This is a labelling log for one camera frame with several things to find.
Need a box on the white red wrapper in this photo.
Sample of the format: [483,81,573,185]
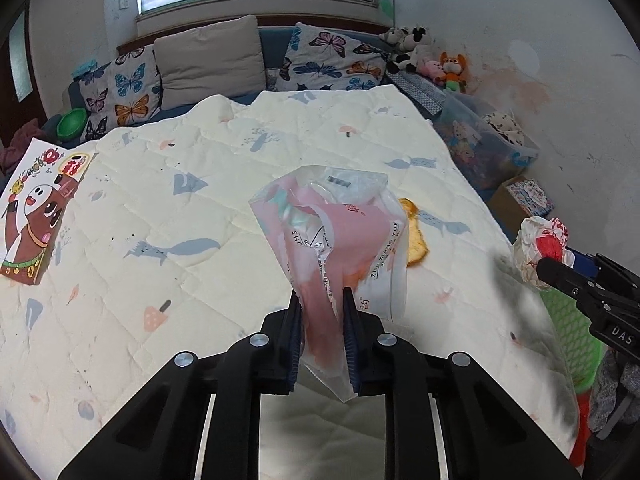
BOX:
[512,216,576,292]

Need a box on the green plastic basket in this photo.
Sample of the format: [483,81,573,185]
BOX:
[542,280,606,393]

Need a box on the black white cow plush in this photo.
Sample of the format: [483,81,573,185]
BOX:
[387,26,433,75]

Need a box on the dark brown door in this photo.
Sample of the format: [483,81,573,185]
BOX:
[0,10,46,146]

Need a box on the pink printed plastic bag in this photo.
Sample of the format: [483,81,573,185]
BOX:
[248,165,410,403]

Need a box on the grey fuzzy cloth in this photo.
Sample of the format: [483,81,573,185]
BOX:
[590,355,633,433]

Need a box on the pink plush toy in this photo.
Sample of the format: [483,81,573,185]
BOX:
[417,59,446,83]

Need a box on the maroon cloth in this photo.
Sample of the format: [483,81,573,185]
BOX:
[0,120,46,171]

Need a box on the blue sofa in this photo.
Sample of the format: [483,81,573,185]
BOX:
[42,27,396,136]

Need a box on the large butterfly print pillow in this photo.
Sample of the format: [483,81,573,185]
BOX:
[112,46,163,126]

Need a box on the small butterfly print pillow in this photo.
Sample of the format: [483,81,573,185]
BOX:
[80,62,118,142]

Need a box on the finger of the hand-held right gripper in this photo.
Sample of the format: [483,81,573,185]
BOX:
[537,258,601,306]
[570,251,640,286]

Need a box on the cardboard box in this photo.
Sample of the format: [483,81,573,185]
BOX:
[487,175,556,223]

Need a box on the orange fox plush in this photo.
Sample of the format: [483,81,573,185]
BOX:
[435,51,468,93]

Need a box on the spotted white cloth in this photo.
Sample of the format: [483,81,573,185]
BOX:
[482,111,526,148]

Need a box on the wide butterfly print pillow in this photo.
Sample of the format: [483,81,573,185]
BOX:
[282,22,388,92]

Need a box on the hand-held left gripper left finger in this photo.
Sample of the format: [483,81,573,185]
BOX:
[57,292,303,480]

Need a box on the clear storage bin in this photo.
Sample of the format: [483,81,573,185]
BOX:
[435,95,541,191]

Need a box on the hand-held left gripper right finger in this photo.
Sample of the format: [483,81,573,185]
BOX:
[342,287,583,480]

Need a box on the blue patterned cloth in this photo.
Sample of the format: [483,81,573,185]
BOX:
[385,71,448,116]

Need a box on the green bowl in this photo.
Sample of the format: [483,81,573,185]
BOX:
[56,108,87,143]

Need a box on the red plastic object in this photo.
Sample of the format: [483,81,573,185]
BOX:
[570,392,593,466]

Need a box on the beige cushion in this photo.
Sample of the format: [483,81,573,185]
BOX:
[152,15,266,111]

